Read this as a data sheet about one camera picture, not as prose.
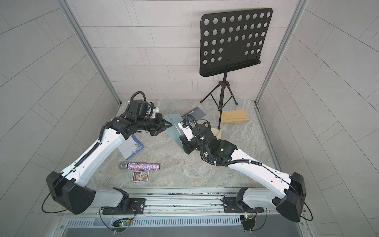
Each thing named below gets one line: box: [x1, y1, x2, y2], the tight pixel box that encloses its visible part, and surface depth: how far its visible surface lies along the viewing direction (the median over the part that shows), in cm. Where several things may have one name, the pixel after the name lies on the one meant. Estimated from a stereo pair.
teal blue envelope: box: [162, 113, 185, 152], surface depth 73 cm
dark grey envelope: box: [181, 106, 207, 122], surface depth 113 cm
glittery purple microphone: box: [118, 160, 161, 171], surface depth 82 cm
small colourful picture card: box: [131, 170, 150, 183], surface depth 80 cm
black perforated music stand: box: [199, 7, 273, 129], surface depth 70 cm
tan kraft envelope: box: [221, 109, 249, 123], surface depth 111 cm
